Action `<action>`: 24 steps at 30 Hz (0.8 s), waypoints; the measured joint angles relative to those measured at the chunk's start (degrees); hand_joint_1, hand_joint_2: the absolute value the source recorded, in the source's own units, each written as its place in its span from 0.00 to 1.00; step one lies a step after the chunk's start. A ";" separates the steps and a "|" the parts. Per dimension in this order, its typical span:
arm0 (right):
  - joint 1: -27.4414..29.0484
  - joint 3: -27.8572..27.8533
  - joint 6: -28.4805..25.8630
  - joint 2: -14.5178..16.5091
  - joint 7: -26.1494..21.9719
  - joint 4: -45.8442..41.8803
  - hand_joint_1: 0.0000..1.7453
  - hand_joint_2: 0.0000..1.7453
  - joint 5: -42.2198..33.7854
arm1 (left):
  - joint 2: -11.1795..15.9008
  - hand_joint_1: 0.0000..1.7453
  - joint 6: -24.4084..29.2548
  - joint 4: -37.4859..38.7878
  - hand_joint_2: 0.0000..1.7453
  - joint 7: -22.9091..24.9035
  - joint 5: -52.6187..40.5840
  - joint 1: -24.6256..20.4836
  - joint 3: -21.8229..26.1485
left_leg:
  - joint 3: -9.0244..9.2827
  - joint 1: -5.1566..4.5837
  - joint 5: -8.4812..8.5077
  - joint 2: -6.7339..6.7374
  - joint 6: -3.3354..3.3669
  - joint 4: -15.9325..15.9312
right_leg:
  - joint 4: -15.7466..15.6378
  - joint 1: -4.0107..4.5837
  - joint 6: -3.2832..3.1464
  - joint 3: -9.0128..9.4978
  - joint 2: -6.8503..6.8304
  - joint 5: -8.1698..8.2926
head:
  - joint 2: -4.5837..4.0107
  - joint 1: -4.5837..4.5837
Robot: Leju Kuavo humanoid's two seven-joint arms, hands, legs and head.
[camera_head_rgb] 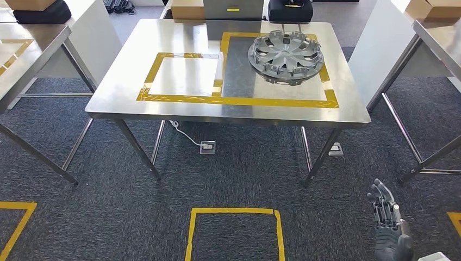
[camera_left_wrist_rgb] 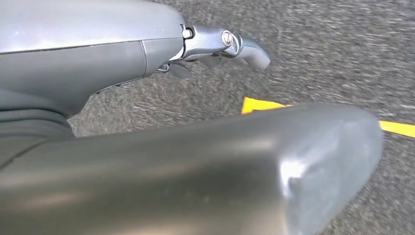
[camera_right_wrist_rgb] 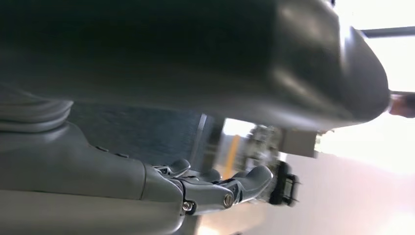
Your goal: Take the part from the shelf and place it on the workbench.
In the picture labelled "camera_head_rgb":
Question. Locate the black bag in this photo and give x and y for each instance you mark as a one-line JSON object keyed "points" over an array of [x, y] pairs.
{"points": [[43, 14]]}

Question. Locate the square floor outlet plate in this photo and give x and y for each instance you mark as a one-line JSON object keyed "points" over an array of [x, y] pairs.
{"points": [[336, 149], [207, 147]]}

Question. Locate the black remote controller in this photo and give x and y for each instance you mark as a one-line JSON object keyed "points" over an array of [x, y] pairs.
{"points": [[293, 3]]}

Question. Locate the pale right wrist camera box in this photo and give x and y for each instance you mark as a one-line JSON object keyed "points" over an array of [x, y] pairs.
{"points": [[434, 257]]}

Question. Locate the yellow floor tape square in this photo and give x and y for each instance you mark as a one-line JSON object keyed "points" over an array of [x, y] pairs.
{"points": [[234, 211], [455, 221], [14, 223]]}

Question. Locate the silver plastic wheel hubcap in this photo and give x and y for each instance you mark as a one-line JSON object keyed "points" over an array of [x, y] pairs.
{"points": [[286, 56]]}

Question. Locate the cardboard box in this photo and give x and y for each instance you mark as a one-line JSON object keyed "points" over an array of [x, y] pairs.
{"points": [[187, 10], [432, 9], [28, 3]]}

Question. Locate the black hard case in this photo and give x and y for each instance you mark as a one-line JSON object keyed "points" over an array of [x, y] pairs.
{"points": [[290, 12]]}

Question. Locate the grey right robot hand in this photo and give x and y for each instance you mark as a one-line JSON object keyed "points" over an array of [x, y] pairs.
{"points": [[389, 230]]}

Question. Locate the white cabinet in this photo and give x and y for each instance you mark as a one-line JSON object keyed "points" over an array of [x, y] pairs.
{"points": [[93, 39]]}

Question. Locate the steel workbench with yellow tape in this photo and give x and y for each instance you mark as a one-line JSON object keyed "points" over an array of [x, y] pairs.
{"points": [[180, 39]]}

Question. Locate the grey laptop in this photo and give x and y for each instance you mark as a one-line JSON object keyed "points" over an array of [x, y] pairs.
{"points": [[234, 9]]}

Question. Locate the steel table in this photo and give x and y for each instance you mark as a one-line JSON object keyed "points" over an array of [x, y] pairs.
{"points": [[28, 54], [439, 39]]}

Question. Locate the large yellow table tape square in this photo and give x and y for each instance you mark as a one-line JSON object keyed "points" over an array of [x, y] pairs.
{"points": [[273, 102]]}

